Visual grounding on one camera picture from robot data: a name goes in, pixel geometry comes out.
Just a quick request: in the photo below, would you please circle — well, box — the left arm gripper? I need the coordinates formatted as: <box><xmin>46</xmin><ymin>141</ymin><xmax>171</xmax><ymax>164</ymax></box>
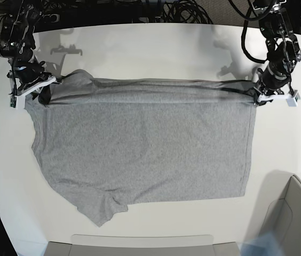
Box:
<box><xmin>254</xmin><ymin>65</ymin><xmax>294</xmax><ymax>107</ymax></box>

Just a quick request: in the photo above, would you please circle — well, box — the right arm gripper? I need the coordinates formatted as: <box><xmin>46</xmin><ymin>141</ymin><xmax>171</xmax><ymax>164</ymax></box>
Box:
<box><xmin>7</xmin><ymin>60</ymin><xmax>59</xmax><ymax>105</ymax></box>

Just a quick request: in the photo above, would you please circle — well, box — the grey T-shirt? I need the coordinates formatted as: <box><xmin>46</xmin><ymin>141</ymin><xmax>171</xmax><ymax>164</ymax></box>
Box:
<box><xmin>25</xmin><ymin>70</ymin><xmax>256</xmax><ymax>226</ymax></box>

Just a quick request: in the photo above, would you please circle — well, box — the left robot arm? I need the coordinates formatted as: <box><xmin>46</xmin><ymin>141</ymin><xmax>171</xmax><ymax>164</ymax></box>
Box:
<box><xmin>241</xmin><ymin>1</ymin><xmax>301</xmax><ymax>107</ymax></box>

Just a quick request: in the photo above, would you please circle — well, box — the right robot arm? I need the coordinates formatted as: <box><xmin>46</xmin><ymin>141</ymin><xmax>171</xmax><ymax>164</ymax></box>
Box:
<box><xmin>0</xmin><ymin>1</ymin><xmax>57</xmax><ymax>109</ymax></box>

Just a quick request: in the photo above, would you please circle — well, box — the grey cardboard box right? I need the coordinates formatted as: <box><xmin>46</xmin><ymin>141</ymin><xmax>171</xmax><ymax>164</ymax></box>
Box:
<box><xmin>259</xmin><ymin>175</ymin><xmax>301</xmax><ymax>255</ymax></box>

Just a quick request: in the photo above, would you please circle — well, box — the grey tray bottom edge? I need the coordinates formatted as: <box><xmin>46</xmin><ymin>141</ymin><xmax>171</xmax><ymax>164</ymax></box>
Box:
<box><xmin>44</xmin><ymin>234</ymin><xmax>241</xmax><ymax>255</ymax></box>

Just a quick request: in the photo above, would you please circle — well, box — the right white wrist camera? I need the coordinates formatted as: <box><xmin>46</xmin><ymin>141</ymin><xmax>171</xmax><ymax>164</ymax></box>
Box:
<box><xmin>10</xmin><ymin>95</ymin><xmax>26</xmax><ymax>109</ymax></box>

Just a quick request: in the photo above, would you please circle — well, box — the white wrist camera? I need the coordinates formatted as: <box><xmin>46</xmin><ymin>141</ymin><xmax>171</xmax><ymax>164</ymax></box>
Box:
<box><xmin>10</xmin><ymin>95</ymin><xmax>26</xmax><ymax>109</ymax></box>
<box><xmin>286</xmin><ymin>90</ymin><xmax>300</xmax><ymax>107</ymax></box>

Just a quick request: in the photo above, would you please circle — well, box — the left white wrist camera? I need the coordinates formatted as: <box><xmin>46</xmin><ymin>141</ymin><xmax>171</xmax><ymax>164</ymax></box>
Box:
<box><xmin>286</xmin><ymin>90</ymin><xmax>300</xmax><ymax>107</ymax></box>

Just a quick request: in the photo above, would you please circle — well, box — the coiled black cable bundle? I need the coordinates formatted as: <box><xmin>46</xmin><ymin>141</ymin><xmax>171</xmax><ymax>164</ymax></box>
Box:
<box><xmin>137</xmin><ymin>0</ymin><xmax>215</xmax><ymax>25</ymax></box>

